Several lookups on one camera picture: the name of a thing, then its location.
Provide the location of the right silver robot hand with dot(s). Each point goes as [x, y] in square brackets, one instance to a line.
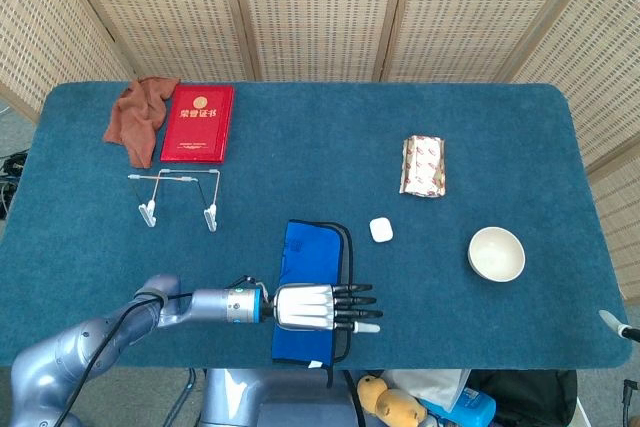
[615, 325]

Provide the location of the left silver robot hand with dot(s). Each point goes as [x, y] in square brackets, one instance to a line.
[302, 307]

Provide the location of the grey and blue cloth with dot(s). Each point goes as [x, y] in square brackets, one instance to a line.
[310, 257]

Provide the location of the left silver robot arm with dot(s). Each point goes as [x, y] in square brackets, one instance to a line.
[215, 304]

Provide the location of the silver blue robot base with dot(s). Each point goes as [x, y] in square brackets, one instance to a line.
[280, 397]

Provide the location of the black fabric bag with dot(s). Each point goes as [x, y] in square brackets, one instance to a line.
[530, 394]

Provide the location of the white earbuds case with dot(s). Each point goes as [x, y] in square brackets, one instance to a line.
[381, 230]

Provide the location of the yellow plush toy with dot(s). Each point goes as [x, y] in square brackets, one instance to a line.
[385, 402]

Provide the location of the white round bowl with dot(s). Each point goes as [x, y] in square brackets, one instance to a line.
[496, 254]

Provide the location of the white plastic bag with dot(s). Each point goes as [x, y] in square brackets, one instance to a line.
[430, 384]

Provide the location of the blue carpet table mat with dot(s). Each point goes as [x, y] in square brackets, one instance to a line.
[320, 157]

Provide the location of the blue plastic bottle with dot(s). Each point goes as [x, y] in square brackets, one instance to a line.
[472, 404]

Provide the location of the gold foil snack packet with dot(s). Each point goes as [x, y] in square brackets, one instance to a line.
[422, 167]

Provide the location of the red certificate book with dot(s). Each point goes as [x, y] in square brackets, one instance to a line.
[200, 122]

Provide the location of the brown crumpled cloth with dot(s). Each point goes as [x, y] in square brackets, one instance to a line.
[137, 122]

